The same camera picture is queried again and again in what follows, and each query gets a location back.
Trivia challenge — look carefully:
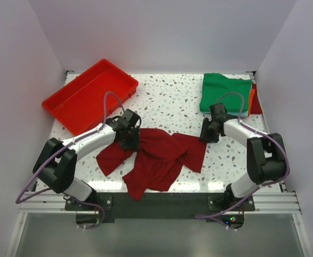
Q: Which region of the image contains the red plastic tray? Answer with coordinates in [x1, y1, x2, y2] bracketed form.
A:
[42, 59, 138, 135]

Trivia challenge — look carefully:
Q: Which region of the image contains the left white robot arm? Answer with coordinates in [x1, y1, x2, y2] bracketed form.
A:
[33, 109, 141, 210]

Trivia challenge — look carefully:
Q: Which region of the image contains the folded dark red shirt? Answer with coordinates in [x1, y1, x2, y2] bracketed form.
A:
[250, 83, 263, 115]

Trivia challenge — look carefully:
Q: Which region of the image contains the dark red polo shirt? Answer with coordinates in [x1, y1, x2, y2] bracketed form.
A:
[96, 128, 207, 200]

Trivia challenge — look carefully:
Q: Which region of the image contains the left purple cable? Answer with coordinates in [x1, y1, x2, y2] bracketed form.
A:
[15, 92, 125, 206]

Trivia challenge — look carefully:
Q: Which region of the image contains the aluminium frame rail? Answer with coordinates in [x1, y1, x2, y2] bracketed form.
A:
[19, 191, 302, 214]

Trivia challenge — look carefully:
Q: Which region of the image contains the folded orange shirt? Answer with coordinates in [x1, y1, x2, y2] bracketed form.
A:
[248, 88, 255, 116]

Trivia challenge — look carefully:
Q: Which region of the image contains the folded green t shirt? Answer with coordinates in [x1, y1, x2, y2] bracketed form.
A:
[199, 73, 252, 115]

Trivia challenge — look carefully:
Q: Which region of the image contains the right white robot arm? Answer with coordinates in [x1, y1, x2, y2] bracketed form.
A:
[200, 103, 289, 210]

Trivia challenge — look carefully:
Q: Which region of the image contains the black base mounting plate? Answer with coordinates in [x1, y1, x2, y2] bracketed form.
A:
[64, 193, 255, 228]

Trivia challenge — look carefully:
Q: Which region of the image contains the folded light blue shirt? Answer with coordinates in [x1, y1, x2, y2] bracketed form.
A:
[228, 111, 249, 117]

